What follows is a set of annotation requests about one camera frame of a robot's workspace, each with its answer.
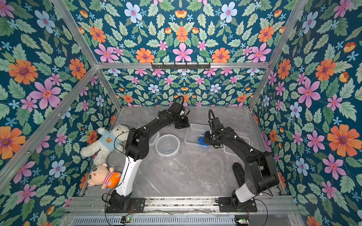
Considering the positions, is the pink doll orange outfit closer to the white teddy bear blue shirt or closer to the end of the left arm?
the white teddy bear blue shirt

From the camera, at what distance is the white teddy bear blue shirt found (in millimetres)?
857

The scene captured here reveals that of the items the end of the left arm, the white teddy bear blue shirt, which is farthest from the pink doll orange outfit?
the end of the left arm
